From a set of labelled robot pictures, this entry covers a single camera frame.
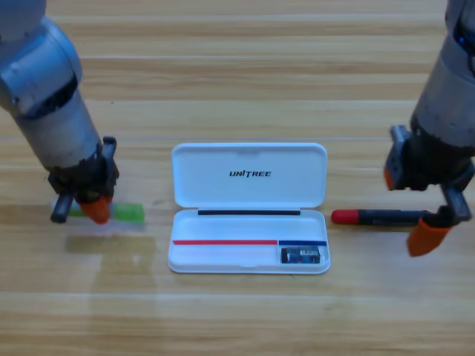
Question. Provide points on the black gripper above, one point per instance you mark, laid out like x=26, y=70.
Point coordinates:
x=430, y=165
x=92, y=178

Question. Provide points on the red and black marker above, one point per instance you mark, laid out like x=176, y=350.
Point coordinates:
x=371, y=217

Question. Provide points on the eraser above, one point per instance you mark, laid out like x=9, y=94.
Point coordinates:
x=300, y=256

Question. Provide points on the white Unitree pencil case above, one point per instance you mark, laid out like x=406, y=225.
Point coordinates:
x=248, y=181

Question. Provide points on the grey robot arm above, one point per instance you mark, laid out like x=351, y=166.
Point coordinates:
x=449, y=96
x=44, y=85

